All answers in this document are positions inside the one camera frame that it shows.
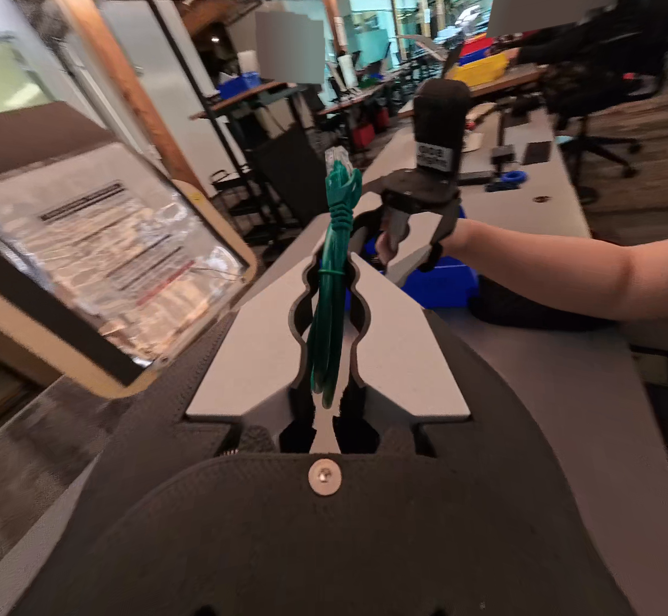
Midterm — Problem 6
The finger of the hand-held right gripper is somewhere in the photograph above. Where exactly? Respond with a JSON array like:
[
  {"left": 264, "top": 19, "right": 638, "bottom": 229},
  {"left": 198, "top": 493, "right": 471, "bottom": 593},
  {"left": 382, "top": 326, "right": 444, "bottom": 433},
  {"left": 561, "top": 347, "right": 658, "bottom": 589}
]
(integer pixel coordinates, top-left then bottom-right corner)
[
  {"left": 383, "top": 241, "right": 437, "bottom": 289},
  {"left": 351, "top": 206, "right": 387, "bottom": 262}
]

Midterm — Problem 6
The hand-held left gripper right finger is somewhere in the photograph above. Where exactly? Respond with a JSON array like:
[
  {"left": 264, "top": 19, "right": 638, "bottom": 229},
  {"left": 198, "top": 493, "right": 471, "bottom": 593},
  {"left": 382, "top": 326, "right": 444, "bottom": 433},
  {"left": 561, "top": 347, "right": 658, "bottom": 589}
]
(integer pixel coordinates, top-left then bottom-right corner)
[{"left": 334, "top": 252, "right": 471, "bottom": 452}]

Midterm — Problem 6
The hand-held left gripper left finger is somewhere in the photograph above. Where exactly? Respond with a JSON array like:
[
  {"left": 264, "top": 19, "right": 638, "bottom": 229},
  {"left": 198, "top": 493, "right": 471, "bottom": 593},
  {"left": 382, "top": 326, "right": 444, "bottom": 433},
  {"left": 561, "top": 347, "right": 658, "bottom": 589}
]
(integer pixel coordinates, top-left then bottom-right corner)
[{"left": 185, "top": 252, "right": 319, "bottom": 450}]

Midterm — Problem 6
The large blue plastic bin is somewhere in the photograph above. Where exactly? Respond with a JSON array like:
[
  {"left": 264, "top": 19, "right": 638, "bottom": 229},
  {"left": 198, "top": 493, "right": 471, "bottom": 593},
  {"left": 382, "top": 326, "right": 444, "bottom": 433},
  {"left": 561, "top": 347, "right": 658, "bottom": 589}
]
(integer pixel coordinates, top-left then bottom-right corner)
[{"left": 365, "top": 238, "right": 480, "bottom": 310}]

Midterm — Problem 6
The green ethernet cable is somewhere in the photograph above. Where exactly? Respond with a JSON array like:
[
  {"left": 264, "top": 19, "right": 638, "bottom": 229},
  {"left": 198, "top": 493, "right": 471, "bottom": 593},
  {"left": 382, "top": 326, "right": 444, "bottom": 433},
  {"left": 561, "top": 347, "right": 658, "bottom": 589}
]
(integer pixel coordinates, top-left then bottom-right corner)
[{"left": 305, "top": 145, "right": 364, "bottom": 409}]

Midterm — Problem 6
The person's right forearm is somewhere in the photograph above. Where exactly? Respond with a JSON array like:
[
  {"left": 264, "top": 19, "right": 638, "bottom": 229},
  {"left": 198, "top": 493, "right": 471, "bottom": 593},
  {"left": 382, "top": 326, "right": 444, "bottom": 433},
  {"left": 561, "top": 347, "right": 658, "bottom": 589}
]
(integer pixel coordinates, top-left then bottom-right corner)
[{"left": 464, "top": 218, "right": 668, "bottom": 322}]

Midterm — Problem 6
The yellow plastic bin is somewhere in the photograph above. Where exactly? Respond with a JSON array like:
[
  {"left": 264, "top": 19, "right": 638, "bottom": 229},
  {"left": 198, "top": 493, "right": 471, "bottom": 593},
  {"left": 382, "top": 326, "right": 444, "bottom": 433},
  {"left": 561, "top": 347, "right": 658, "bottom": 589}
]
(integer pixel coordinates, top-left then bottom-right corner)
[{"left": 449, "top": 53, "right": 509, "bottom": 87}]

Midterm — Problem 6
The blue tape roll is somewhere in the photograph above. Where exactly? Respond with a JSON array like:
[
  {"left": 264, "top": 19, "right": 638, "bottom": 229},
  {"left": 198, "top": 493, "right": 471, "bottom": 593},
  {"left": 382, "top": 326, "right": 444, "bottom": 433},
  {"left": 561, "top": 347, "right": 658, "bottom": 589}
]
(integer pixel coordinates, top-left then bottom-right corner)
[{"left": 485, "top": 170, "right": 529, "bottom": 193}]

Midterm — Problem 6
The black fabric pad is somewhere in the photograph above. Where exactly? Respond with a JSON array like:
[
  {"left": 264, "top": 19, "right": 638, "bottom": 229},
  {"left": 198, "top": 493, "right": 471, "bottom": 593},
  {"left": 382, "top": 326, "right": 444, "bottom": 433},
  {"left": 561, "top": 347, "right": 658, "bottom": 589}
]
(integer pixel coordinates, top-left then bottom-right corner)
[{"left": 470, "top": 274, "right": 627, "bottom": 332}]

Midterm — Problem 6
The black swivel chair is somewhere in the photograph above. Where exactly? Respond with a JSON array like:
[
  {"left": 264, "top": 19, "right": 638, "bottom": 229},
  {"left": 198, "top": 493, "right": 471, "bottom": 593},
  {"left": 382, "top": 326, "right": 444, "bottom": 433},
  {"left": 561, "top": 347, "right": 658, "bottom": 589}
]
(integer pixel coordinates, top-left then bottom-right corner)
[{"left": 522, "top": 6, "right": 668, "bottom": 205}]

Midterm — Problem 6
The wooden standing desk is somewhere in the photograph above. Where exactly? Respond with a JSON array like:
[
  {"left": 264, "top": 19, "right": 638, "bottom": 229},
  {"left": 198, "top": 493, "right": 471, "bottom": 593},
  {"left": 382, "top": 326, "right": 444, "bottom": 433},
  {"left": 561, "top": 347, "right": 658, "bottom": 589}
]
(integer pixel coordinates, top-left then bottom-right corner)
[{"left": 189, "top": 80, "right": 311, "bottom": 123}]

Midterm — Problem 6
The instruction sign on white stand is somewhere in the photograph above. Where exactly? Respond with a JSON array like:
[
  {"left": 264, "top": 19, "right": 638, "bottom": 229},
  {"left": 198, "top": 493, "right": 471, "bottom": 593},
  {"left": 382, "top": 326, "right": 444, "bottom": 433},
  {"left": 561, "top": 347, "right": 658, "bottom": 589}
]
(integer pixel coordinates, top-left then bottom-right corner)
[{"left": 0, "top": 102, "right": 259, "bottom": 400}]

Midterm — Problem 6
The small blue bin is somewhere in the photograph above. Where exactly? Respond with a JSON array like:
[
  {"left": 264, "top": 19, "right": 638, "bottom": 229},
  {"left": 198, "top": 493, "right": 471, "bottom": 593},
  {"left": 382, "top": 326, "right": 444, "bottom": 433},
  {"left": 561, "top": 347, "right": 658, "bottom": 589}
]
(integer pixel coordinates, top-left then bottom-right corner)
[{"left": 216, "top": 71, "right": 262, "bottom": 101}]

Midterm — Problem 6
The black metal frame chair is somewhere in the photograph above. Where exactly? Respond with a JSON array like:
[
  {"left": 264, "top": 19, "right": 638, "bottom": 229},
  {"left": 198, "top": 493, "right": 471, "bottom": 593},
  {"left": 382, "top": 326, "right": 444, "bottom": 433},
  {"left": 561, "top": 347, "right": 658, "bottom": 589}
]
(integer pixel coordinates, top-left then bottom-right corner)
[{"left": 209, "top": 167, "right": 277, "bottom": 251}]

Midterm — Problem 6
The wooden support post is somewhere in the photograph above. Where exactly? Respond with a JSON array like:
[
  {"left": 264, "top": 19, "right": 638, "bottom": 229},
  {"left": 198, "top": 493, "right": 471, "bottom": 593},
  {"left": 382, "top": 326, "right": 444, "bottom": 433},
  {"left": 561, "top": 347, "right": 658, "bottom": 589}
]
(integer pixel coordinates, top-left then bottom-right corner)
[
  {"left": 313, "top": 0, "right": 350, "bottom": 53},
  {"left": 21, "top": 0, "right": 209, "bottom": 199}
]

